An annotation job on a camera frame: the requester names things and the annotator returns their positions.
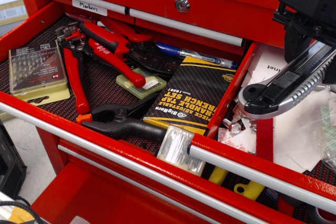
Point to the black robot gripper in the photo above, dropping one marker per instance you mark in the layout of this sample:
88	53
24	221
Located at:
303	21

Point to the silver black box cutter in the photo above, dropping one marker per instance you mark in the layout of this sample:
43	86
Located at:
288	87

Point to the small open right drawer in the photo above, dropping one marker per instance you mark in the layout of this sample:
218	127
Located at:
261	169

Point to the black yellow tap wrench box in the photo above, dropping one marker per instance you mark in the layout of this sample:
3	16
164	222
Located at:
192	95

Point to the black box on floor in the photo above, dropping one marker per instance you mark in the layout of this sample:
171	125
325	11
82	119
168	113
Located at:
13	169

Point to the silver wing bolt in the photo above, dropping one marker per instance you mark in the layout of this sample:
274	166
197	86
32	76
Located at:
322	87

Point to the clear plastic bag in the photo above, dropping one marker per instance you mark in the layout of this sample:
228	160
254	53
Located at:
319	126

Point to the white cabinet manual paper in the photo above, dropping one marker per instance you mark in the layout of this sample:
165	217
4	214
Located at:
291	147

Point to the red plastic strip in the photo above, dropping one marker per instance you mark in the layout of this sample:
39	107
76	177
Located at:
265	139

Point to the silver cabinet keys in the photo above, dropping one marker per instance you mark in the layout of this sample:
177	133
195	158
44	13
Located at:
239	117

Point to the silver bolt lower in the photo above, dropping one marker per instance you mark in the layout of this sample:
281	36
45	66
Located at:
233	127

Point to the blue dry erase marker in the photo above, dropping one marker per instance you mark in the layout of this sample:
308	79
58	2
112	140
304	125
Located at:
182	53

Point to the silver cabinet lock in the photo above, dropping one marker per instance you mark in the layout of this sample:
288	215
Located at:
182	6

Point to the red tool cabinet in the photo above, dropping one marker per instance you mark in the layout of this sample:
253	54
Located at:
247	19

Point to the small yellow-green plastic case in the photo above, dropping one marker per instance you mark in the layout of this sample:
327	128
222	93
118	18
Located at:
153	84

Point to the clear blade case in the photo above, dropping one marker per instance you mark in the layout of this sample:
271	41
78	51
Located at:
175	151

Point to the red black crimping pliers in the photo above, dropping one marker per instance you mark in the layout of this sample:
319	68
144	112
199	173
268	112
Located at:
128	45

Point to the black spring clamp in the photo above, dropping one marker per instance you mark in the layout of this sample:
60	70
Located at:
116	121

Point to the white markers label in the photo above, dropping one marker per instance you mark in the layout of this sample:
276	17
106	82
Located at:
90	7

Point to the red marker pen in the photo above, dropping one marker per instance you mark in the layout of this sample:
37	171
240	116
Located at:
84	18

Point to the drill bit set case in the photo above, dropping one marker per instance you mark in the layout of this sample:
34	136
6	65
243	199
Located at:
37	74

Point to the yellow handled tool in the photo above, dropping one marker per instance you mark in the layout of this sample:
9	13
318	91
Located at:
252	190

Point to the red wire stripper tool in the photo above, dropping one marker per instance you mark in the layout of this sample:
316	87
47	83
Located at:
74	45

